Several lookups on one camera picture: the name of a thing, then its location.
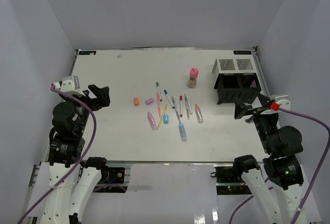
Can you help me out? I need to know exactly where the purple highlighter cap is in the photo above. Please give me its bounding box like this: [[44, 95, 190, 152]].
[[145, 98, 154, 105]]

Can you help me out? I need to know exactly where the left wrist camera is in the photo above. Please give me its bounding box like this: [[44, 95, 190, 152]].
[[51, 76, 80, 92]]

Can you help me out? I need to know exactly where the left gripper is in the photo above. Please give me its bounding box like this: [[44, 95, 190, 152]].
[[60, 83, 110, 134]]

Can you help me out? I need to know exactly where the right blue table label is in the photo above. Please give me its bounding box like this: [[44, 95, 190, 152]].
[[233, 50, 252, 55]]

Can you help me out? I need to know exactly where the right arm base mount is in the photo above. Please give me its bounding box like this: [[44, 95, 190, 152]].
[[210, 166, 252, 196]]

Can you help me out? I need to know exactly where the orange highlighter cap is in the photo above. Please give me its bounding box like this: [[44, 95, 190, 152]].
[[134, 97, 140, 106]]

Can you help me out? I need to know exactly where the green capped marker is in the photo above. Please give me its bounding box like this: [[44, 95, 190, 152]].
[[156, 82, 162, 101]]

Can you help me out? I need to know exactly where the white mesh organizer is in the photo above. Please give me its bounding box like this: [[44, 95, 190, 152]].
[[212, 58, 257, 75]]

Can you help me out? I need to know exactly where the red capped marker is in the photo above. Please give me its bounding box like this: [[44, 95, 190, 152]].
[[179, 95, 183, 118]]

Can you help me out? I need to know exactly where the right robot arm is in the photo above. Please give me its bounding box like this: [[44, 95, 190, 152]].
[[233, 94, 307, 223]]

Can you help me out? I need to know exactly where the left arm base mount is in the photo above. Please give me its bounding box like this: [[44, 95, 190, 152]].
[[94, 167, 130, 193]]

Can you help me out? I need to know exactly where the blue highlighter cap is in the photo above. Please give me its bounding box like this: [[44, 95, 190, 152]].
[[163, 113, 169, 124]]

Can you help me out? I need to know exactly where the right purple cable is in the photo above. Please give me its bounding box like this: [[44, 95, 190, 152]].
[[228, 107, 330, 224]]

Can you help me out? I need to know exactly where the blue table label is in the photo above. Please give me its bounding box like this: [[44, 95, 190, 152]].
[[78, 50, 96, 56], [233, 50, 252, 55]]

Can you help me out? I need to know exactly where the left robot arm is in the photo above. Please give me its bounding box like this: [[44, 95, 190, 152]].
[[40, 84, 110, 223]]

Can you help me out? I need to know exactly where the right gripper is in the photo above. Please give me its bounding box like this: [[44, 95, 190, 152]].
[[234, 92, 277, 153]]

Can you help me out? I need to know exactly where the yellow slim highlighter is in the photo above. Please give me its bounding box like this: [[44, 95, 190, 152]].
[[157, 104, 168, 129]]

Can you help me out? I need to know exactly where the black mesh organizer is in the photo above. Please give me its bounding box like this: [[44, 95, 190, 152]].
[[214, 73, 261, 105]]

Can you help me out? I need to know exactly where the left blue table label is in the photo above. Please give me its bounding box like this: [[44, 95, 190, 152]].
[[78, 50, 96, 56]]

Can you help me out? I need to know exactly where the orange stubby highlighter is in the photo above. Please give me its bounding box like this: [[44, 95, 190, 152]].
[[195, 105, 204, 124]]

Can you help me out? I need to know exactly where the blue capped marker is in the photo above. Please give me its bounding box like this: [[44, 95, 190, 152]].
[[164, 90, 175, 109]]

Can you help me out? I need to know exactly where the blue stubby highlighter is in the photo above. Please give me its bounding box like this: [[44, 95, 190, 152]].
[[178, 122, 187, 142]]

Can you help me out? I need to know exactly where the pink stubby highlighter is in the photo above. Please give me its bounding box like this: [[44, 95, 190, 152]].
[[147, 112, 157, 130]]

